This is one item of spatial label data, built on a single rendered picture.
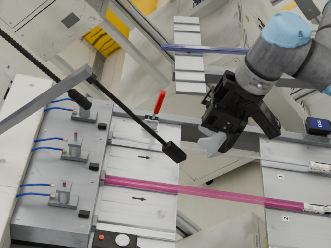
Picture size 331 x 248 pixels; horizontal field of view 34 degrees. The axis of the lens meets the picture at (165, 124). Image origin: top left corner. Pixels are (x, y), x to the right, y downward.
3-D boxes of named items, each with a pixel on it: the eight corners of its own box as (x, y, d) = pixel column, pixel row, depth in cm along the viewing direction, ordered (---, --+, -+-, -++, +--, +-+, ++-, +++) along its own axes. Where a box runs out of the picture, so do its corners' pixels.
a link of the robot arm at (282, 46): (317, 45, 90) (272, 21, 90) (282, 90, 98) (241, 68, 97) (318, 22, 96) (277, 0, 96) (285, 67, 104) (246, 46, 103)
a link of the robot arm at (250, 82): (278, 61, 104) (281, 89, 98) (265, 78, 107) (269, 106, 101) (243, 47, 102) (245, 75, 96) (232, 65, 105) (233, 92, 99)
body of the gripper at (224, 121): (199, 104, 113) (226, 62, 105) (236, 117, 115) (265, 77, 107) (199, 129, 107) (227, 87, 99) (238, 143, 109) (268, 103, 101)
